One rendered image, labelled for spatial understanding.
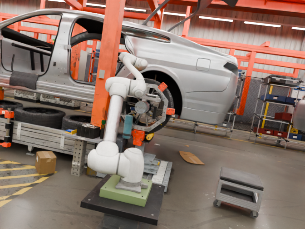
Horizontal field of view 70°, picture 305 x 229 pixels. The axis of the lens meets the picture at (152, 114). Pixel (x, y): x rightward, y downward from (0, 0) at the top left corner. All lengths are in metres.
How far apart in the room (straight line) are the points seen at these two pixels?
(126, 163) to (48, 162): 1.26
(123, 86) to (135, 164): 0.61
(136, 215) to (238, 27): 11.77
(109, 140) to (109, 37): 1.32
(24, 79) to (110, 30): 1.66
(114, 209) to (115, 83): 0.90
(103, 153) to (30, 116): 1.86
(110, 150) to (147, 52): 1.72
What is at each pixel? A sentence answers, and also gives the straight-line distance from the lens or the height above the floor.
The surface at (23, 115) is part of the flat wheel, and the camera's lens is 3.30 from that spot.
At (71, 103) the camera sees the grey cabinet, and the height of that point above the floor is 0.20.
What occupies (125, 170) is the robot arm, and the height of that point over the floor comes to 0.49.
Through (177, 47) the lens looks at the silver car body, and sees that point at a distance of 2.94.
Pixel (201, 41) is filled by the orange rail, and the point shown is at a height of 3.10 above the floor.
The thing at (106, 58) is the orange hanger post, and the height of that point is 1.31.
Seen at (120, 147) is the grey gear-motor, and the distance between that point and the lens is 2.70.
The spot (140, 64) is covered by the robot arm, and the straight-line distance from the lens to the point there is 2.24.
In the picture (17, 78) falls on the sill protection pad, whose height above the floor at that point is 0.90.
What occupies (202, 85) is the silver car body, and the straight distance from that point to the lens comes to 2.87.
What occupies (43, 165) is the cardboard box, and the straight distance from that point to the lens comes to 2.62.
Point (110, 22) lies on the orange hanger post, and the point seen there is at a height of 1.69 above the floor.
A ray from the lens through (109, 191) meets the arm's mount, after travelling 1.57.
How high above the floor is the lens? 1.07
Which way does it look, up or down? 7 degrees down
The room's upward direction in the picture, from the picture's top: 9 degrees clockwise
